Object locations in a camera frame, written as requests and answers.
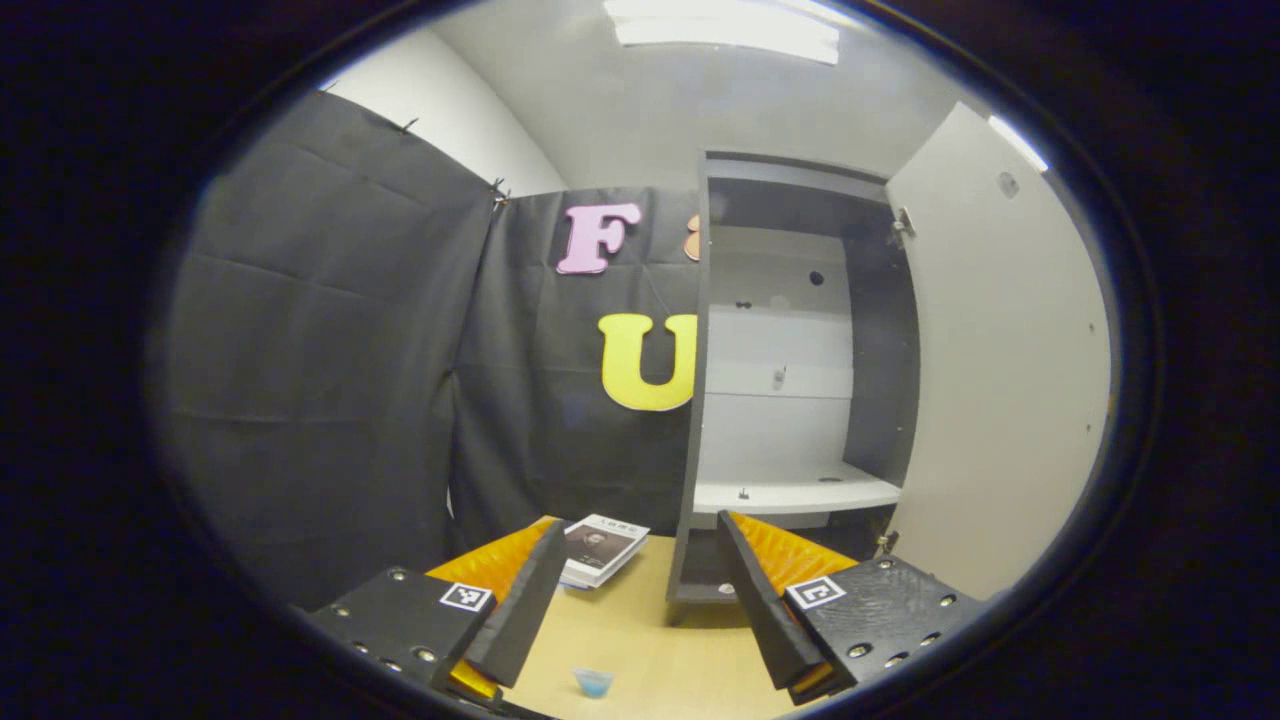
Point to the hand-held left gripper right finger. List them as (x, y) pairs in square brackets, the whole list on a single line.
[(765, 600)]

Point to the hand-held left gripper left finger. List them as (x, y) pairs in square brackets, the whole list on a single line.
[(525, 610)]

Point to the blue and white bottle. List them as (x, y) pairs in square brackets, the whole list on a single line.
[(594, 684)]

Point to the gray cabinet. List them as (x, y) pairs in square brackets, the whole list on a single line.
[(780, 420)]

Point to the light gray cabinet door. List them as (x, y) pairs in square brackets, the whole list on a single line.
[(1000, 380)]

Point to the metal door hinge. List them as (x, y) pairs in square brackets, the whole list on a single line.
[(902, 226), (886, 543)]

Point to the white book with dark photo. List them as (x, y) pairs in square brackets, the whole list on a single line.
[(605, 548)]

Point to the black backdrop cloth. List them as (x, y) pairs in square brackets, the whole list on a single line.
[(330, 350)]

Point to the narrow ceiling light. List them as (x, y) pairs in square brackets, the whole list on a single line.
[(1018, 143)]

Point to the wide ceiling light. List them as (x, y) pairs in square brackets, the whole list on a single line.
[(725, 35)]

